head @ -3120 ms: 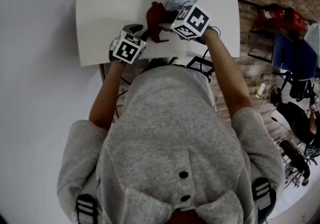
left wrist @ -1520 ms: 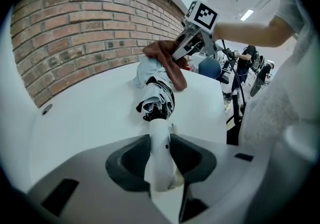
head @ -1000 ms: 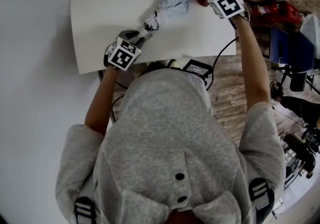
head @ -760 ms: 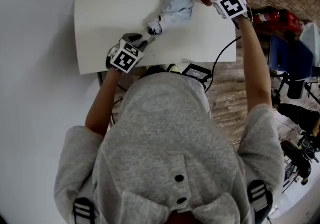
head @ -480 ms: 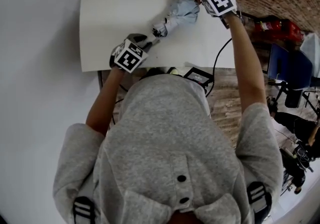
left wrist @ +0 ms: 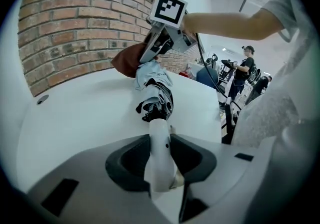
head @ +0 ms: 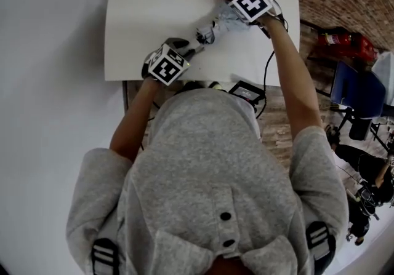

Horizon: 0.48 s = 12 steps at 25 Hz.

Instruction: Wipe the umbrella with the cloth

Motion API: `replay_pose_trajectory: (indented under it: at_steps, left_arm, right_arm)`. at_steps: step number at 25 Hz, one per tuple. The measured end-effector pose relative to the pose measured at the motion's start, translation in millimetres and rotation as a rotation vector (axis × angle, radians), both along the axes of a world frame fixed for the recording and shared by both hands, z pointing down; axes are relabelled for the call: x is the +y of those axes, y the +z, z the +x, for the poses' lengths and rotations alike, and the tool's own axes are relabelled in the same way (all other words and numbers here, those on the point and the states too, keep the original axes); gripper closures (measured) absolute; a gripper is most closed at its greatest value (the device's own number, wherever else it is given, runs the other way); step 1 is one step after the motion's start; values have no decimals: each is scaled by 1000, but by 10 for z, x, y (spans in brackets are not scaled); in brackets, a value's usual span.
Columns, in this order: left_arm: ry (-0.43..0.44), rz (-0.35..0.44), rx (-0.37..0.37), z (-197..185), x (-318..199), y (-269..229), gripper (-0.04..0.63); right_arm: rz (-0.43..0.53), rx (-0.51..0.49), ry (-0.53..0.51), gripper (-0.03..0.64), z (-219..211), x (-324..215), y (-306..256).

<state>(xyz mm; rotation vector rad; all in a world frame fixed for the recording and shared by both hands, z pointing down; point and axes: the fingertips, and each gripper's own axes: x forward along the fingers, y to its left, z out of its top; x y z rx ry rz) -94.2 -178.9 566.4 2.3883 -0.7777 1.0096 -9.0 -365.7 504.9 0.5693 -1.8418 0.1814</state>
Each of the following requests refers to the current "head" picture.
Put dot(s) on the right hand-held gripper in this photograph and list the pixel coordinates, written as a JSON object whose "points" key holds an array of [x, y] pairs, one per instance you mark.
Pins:
{"points": [[250, 3]]}

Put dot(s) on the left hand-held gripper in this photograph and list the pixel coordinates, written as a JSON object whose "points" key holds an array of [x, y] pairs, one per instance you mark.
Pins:
{"points": [[167, 66]]}

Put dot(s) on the light blue cloth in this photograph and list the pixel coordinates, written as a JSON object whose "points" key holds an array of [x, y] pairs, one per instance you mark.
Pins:
{"points": [[221, 26]]}

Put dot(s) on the person's left forearm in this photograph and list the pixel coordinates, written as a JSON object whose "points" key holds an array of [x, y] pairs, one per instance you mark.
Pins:
{"points": [[135, 117]]}

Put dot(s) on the person's right forearm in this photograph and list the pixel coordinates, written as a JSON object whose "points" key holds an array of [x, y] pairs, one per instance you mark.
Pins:
{"points": [[295, 83]]}

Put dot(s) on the person's black trouser leg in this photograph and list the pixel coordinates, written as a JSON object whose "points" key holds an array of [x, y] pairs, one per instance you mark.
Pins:
{"points": [[189, 86]]}

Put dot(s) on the yellow-green shoe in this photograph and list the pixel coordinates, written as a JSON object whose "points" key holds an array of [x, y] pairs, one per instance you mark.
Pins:
{"points": [[216, 85]]}

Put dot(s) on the black waist device with screen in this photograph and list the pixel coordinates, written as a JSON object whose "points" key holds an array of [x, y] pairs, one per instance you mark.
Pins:
{"points": [[246, 92]]}

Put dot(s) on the red fire extinguisher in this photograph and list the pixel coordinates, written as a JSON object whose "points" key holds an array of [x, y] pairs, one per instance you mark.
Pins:
{"points": [[334, 39]]}

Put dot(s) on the grey hooded top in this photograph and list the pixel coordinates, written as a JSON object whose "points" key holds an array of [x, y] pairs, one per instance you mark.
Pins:
{"points": [[209, 160]]}

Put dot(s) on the red extinguisher box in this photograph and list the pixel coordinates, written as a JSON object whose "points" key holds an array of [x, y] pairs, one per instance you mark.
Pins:
{"points": [[364, 47]]}

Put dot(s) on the black flat device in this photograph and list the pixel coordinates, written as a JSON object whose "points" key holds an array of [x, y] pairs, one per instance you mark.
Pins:
{"points": [[345, 90]]}

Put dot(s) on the blue chair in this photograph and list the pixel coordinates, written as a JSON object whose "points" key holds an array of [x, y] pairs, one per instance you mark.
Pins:
{"points": [[360, 89]]}

